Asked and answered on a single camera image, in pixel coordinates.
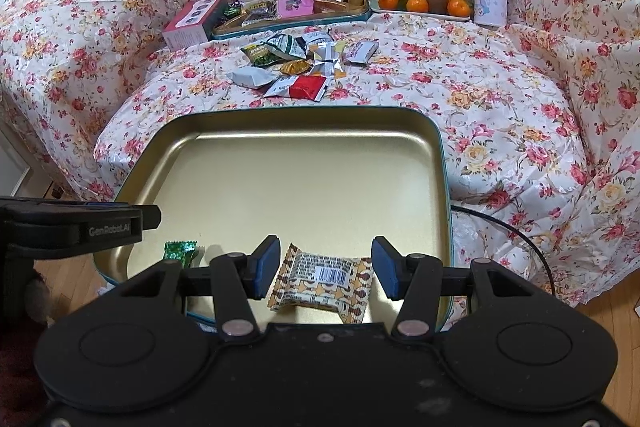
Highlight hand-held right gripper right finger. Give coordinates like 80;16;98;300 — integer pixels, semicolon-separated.
370;235;524;341

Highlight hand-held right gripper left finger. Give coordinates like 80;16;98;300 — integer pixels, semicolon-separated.
117;234;282;339

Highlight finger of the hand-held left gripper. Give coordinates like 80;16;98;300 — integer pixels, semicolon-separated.
85;201;162;233

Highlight brown patterned snack packet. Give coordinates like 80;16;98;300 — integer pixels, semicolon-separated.
267;243;375;326

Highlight gold tin tray teal rim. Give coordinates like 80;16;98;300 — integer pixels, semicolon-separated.
97;107;456;335

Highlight white foil snack packet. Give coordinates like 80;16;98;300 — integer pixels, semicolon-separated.
229;66;279;89

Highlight yellow silver snack packet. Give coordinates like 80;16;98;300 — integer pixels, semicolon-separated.
307;57;346;80

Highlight white green snack packet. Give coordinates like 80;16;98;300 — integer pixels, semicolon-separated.
263;34;307;60

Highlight white grey snack packet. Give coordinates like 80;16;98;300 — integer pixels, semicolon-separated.
299;31;335;48

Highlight teal tin tray with snacks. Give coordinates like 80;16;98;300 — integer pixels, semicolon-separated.
212;0;372;40

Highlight green candy wrapper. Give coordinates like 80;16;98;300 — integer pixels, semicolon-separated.
164;240;205;269

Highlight dark red cloth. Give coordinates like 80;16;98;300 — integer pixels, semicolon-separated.
0;322;51;427

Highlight white red print snack packet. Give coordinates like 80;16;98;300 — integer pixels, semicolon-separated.
262;77;297;99

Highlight floral covered sofa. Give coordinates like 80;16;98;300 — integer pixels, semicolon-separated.
0;0;640;308

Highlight red white box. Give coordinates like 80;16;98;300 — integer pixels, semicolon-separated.
162;0;229;51

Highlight gold wrapped candy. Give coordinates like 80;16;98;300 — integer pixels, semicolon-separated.
278;59;312;77

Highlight brown white snack packet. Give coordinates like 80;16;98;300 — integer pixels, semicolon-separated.
344;40;380;66

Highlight white yellow snack packet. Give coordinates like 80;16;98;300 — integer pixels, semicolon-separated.
306;40;347;60

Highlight heap of assorted snack packets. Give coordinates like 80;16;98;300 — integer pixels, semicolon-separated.
222;0;368;28

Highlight pink snack packet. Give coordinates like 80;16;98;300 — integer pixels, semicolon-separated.
276;0;314;18

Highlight white fruit plate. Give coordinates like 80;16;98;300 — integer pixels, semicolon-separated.
368;0;474;24

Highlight pile of mandarin oranges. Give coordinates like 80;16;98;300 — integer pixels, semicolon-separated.
377;0;473;18

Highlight black cable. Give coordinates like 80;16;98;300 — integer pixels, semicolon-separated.
449;203;557;300

